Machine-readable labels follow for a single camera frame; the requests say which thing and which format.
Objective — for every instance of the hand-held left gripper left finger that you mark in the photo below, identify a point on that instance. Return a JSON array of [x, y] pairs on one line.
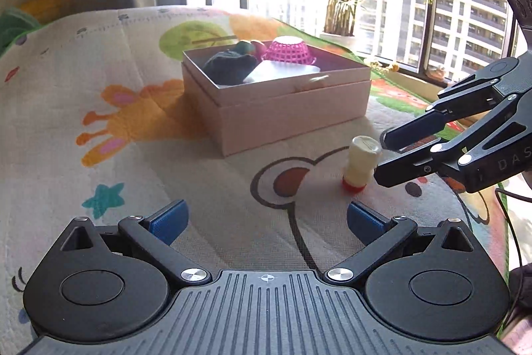
[[170, 222]]

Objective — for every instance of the small yellow figure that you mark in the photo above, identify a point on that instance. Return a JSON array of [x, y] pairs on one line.
[[393, 67]]

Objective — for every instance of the printed play mat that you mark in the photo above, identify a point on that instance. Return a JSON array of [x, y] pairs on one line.
[[104, 68]]

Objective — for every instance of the pink cardboard box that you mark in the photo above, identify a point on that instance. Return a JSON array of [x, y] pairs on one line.
[[270, 118]]

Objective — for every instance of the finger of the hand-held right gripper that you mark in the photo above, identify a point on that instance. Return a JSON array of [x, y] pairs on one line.
[[415, 130], [407, 168]]

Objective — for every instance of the cream bottle with red cap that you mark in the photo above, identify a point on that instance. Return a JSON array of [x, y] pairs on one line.
[[359, 163]]

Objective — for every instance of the yellow pillow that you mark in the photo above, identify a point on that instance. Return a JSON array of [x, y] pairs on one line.
[[50, 3]]

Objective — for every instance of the black window frame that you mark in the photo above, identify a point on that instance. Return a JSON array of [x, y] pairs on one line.
[[429, 18]]

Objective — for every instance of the black plush toy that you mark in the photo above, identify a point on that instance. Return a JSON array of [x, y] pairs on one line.
[[228, 68]]

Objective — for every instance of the small pink and green toy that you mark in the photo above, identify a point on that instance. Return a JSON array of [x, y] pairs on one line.
[[247, 47]]

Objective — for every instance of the white plant pot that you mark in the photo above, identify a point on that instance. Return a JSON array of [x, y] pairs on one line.
[[336, 39]]

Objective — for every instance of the pink plastic strainer scoop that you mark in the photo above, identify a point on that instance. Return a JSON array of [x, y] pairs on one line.
[[286, 51]]

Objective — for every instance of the green blanket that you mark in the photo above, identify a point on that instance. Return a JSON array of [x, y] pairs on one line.
[[14, 24]]

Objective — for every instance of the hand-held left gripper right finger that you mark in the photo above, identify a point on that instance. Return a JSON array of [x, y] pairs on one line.
[[363, 220]]

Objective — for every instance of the small brown pot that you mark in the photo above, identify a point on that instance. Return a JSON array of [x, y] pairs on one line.
[[436, 73]]

